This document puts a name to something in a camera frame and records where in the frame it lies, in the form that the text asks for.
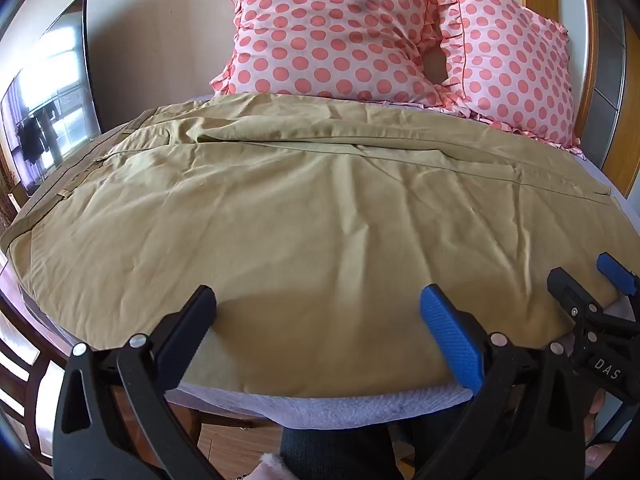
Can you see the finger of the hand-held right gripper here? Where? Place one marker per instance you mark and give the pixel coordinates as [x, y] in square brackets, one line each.
[570, 290]
[618, 272]

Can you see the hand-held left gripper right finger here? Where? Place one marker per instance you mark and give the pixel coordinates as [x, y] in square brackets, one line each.
[449, 336]

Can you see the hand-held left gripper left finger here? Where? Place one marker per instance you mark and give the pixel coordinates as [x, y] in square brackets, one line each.
[191, 321]

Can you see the khaki pants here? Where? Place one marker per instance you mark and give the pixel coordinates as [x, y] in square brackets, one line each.
[300, 240]

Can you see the person's right hand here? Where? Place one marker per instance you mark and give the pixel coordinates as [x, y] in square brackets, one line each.
[602, 455]

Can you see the person's leg in dark trousers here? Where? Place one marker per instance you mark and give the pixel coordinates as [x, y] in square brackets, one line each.
[350, 450]

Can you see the pink fluffy slipper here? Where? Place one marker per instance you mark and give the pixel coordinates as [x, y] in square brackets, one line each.
[267, 467]

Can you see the dark wooden chair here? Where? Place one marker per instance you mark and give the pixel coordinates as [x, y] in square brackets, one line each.
[22, 360]

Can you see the small pink polka dot pillow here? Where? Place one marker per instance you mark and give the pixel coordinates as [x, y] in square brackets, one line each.
[510, 70]

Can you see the black flat television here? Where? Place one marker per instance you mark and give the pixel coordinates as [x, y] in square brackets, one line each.
[50, 110]

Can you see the large pink polka dot pillow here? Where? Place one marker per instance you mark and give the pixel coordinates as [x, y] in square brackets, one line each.
[325, 35]

